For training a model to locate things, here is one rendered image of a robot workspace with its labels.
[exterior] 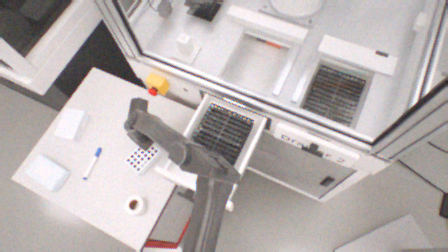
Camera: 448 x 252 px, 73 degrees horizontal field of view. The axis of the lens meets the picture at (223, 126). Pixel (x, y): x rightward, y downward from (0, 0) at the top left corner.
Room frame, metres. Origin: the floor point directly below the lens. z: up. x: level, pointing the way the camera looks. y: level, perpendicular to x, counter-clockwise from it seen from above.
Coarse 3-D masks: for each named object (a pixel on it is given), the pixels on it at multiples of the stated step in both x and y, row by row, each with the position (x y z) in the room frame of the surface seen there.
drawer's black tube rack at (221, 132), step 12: (216, 108) 0.50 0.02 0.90; (204, 120) 0.46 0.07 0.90; (216, 120) 0.45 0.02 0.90; (228, 120) 0.45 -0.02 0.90; (240, 120) 0.44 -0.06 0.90; (252, 120) 0.43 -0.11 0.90; (204, 132) 0.42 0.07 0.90; (216, 132) 0.41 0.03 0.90; (228, 132) 0.41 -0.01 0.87; (240, 132) 0.40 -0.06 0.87; (204, 144) 0.38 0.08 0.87; (216, 144) 0.37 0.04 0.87; (228, 144) 0.37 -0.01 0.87; (240, 144) 0.35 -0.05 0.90; (228, 156) 0.31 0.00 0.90
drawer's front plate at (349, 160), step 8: (280, 128) 0.38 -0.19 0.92; (288, 128) 0.37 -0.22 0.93; (280, 136) 0.37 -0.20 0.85; (288, 136) 0.36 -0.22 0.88; (296, 136) 0.34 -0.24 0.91; (304, 136) 0.33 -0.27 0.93; (312, 136) 0.33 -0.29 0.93; (296, 144) 0.34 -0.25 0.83; (304, 144) 0.32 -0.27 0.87; (320, 144) 0.29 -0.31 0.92; (328, 144) 0.29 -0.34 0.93; (320, 152) 0.28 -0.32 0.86; (328, 152) 0.27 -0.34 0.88; (336, 152) 0.26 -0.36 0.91; (344, 152) 0.25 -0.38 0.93; (352, 152) 0.25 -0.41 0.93; (344, 160) 0.24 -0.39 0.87; (352, 160) 0.23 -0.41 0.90
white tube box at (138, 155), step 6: (138, 150) 0.43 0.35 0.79; (150, 150) 0.42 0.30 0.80; (156, 150) 0.42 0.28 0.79; (132, 156) 0.41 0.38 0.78; (138, 156) 0.41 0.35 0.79; (144, 156) 0.40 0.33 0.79; (150, 156) 0.39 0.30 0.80; (156, 156) 0.39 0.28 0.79; (126, 162) 0.39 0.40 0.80; (132, 162) 0.39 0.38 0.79; (138, 162) 0.38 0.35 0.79; (150, 162) 0.37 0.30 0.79; (132, 168) 0.36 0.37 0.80; (138, 168) 0.36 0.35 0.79; (144, 168) 0.35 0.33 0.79; (138, 174) 0.33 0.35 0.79
